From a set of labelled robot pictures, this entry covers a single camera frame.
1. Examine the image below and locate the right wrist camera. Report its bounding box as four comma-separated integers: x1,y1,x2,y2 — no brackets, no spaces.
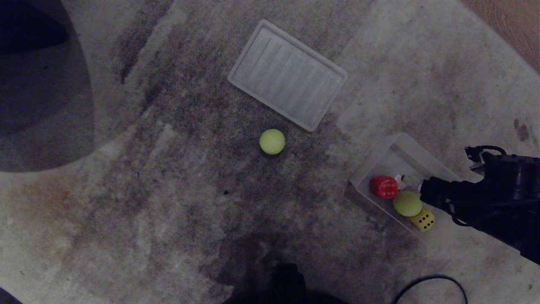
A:
464,145,508,173

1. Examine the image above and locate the clear plastic box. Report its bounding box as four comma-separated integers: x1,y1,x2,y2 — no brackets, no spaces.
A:
349,133,463,245

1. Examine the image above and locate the yellow-green tennis ball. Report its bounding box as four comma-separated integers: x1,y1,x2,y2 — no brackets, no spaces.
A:
393,190,423,217
259,128,286,155

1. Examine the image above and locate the yellow die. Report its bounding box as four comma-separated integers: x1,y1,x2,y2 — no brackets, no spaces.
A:
408,207,436,232

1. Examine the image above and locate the clear plastic box lid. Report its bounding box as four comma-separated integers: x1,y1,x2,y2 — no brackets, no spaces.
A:
228,19,348,132

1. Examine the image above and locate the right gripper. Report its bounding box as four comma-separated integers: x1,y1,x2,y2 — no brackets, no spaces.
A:
395,174,486,224

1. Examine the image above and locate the red die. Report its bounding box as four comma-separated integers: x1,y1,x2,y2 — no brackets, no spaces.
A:
370,176,399,199

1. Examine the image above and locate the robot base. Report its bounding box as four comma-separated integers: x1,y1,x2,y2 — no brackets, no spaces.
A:
223,263,348,304

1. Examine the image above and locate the black cable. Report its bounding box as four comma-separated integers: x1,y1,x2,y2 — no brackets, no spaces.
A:
391,274,469,304

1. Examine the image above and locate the grey mottled rug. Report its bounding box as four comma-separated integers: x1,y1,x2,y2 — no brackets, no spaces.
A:
0,0,540,304

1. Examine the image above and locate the dark round seat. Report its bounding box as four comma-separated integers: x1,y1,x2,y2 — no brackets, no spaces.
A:
0,0,96,173

